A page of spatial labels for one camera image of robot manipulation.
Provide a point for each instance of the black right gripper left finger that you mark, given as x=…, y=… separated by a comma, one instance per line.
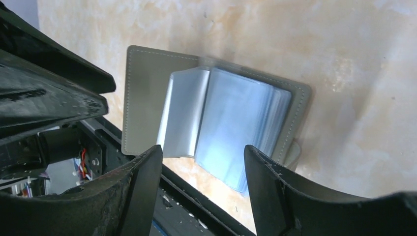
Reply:
x=118, y=203

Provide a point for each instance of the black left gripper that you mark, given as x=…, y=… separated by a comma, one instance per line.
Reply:
x=38, y=91

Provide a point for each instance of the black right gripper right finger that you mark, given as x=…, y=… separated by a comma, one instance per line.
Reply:
x=285, y=203

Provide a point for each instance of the grey card holder wallet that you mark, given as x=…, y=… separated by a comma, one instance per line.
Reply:
x=209, y=110

